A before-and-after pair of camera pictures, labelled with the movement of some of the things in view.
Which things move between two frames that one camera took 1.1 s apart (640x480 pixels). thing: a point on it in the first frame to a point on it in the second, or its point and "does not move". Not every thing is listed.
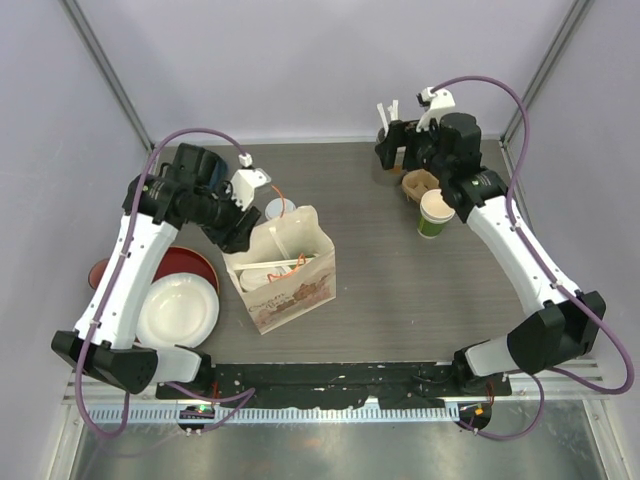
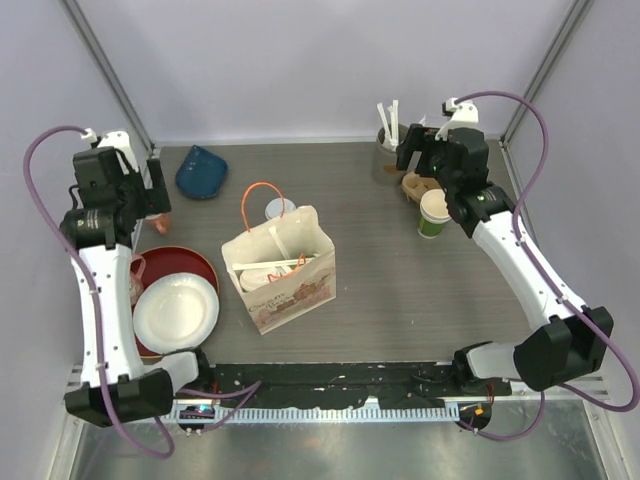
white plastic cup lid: (253, 278) does not move
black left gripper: (235, 237) to (154, 200)
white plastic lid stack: (274, 208) does not move
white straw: (279, 243) does not move
